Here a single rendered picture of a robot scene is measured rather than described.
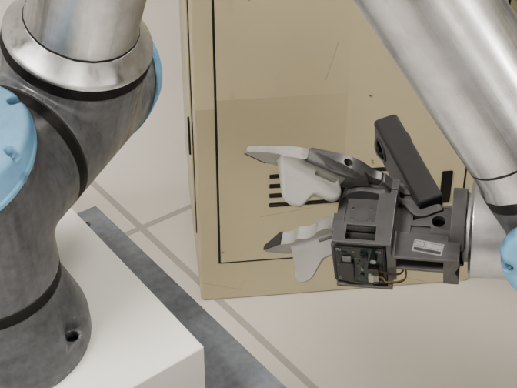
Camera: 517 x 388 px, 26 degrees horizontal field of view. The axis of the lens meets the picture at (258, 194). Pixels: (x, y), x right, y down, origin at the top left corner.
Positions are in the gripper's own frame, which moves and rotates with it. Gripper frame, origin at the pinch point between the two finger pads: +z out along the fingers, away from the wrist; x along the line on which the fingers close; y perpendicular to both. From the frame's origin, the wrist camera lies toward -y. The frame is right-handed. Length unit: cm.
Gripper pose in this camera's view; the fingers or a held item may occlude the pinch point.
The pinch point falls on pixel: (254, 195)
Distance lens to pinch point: 106.8
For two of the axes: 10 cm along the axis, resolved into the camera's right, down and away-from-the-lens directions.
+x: 1.2, 6.2, 7.7
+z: -9.8, -0.6, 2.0
